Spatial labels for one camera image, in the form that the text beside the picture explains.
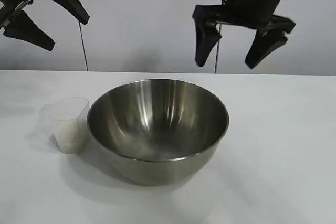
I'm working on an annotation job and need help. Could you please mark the stainless steel mixing bowl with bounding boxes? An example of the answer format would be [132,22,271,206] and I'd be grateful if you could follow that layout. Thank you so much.
[86,78,229,186]

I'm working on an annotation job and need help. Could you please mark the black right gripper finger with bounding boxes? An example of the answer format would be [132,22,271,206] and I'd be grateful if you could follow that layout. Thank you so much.
[192,4,223,68]
[244,15,297,70]

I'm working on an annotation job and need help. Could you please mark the white uncooked rice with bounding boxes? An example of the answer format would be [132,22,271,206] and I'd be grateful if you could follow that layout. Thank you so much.
[53,119,89,154]

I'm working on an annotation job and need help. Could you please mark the clear plastic measuring cup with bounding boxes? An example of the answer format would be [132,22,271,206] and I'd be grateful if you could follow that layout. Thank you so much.
[38,97,91,154]

